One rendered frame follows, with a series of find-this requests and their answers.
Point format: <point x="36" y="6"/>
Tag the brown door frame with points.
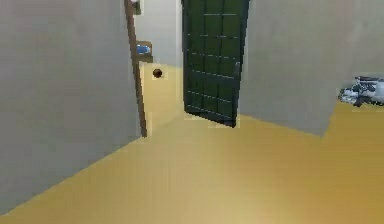
<point x="136" y="71"/>

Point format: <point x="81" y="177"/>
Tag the blue object on shelf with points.
<point x="142" y="49"/>

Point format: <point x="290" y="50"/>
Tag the dark green panelled room door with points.
<point x="211" y="60"/>

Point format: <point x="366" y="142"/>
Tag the black and white clutter pile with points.
<point x="365" y="90"/>

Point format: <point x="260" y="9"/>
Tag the dark brown ball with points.
<point x="157" y="73"/>

